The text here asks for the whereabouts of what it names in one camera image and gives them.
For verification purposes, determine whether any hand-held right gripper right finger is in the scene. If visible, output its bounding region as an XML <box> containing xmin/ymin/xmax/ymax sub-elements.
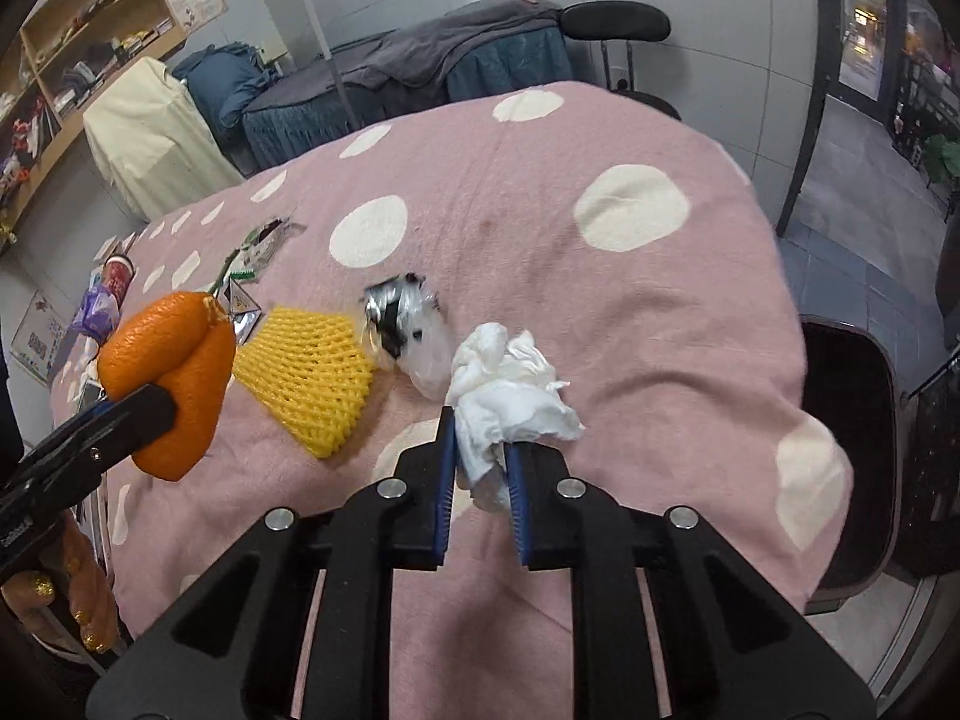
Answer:
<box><xmin>502</xmin><ymin>439</ymin><xmax>878</xmax><ymax>720</ymax></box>

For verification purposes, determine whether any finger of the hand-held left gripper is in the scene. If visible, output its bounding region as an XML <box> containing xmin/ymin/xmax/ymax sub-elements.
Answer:
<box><xmin>15</xmin><ymin>384</ymin><xmax>179</xmax><ymax>497</ymax></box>
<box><xmin>45</xmin><ymin>394</ymin><xmax>125</xmax><ymax>442</ymax></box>

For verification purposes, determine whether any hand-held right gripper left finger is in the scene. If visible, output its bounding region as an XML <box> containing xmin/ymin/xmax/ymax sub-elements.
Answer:
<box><xmin>86</xmin><ymin>406</ymin><xmax>458</xmax><ymax>720</ymax></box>

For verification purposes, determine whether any orange peel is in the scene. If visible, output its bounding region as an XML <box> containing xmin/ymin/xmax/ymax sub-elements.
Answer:
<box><xmin>97</xmin><ymin>290</ymin><xmax>237</xmax><ymax>481</ymax></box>

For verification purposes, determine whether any white tissue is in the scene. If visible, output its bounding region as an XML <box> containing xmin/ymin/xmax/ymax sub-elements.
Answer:
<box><xmin>448</xmin><ymin>322</ymin><xmax>586</xmax><ymax>515</ymax></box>

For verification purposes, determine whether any black trash bin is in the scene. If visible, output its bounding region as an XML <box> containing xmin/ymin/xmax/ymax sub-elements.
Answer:
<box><xmin>795</xmin><ymin>313</ymin><xmax>912</xmax><ymax>612</ymax></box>

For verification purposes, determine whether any person's left hand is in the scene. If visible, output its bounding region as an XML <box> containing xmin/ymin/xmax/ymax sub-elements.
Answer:
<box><xmin>0</xmin><ymin>517</ymin><xmax>121</xmax><ymax>653</ymax></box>

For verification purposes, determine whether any white notice sheet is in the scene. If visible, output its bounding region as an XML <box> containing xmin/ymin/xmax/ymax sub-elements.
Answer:
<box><xmin>11</xmin><ymin>291</ymin><xmax>68</xmax><ymax>384</ymax></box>

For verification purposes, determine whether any purple plastic bag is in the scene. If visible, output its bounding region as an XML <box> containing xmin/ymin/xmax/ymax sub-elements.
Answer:
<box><xmin>79</xmin><ymin>286</ymin><xmax>125</xmax><ymax>339</ymax></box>

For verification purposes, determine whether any crumpled clear plastic wrapper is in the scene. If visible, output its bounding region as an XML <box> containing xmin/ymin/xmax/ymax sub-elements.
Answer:
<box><xmin>362</xmin><ymin>272</ymin><xmax>457</xmax><ymax>400</ymax></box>

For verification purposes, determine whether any red paper cup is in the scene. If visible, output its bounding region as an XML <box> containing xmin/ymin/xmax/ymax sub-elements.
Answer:
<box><xmin>103</xmin><ymin>255</ymin><xmax>137</xmax><ymax>302</ymax></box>

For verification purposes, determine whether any silver triangular foil packet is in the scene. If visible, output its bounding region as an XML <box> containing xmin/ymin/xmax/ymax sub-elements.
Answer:
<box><xmin>223</xmin><ymin>283</ymin><xmax>265</xmax><ymax>347</ymax></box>

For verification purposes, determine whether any yellow foam fruit net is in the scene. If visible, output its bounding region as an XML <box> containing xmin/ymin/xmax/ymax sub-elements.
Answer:
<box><xmin>232</xmin><ymin>305</ymin><xmax>378</xmax><ymax>460</ymax></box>

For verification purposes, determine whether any green snack wrapper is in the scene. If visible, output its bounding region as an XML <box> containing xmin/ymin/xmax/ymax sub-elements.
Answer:
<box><xmin>241</xmin><ymin>217</ymin><xmax>292</xmax><ymax>269</ymax></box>

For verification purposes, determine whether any cream coat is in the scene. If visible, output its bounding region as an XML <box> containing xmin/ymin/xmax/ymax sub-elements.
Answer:
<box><xmin>82</xmin><ymin>56</ymin><xmax>245</xmax><ymax>221</ymax></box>

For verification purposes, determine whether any blue duvet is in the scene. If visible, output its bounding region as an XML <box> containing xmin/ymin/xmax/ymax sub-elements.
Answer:
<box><xmin>171</xmin><ymin>43</ymin><xmax>283</xmax><ymax>144</ymax></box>

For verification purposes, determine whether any white floor lamp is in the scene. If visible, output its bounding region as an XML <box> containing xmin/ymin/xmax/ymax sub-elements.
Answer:
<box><xmin>292</xmin><ymin>0</ymin><xmax>362</xmax><ymax>137</ymax></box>

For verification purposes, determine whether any massage bed with grey cover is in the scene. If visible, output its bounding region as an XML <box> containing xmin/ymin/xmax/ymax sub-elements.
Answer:
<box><xmin>241</xmin><ymin>0</ymin><xmax>605</xmax><ymax>170</ymax></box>

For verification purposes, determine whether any black stool chair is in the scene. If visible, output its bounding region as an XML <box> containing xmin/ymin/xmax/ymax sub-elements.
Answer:
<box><xmin>561</xmin><ymin>1</ymin><xmax>684</xmax><ymax>122</ymax></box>

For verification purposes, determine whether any potted green plant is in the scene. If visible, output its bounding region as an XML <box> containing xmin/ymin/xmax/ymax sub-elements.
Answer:
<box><xmin>922</xmin><ymin>133</ymin><xmax>960</xmax><ymax>190</ymax></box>

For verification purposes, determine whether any dark display table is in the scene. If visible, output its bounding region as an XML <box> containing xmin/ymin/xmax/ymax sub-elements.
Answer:
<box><xmin>889</xmin><ymin>52</ymin><xmax>960</xmax><ymax>166</ymax></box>

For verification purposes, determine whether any glass double door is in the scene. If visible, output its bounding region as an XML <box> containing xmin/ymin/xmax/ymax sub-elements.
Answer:
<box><xmin>840</xmin><ymin>0</ymin><xmax>902</xmax><ymax>103</ymax></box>

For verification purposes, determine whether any dark door frame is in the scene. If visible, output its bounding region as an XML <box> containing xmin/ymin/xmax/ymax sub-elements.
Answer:
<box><xmin>776</xmin><ymin>0</ymin><xmax>845</xmax><ymax>238</ymax></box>

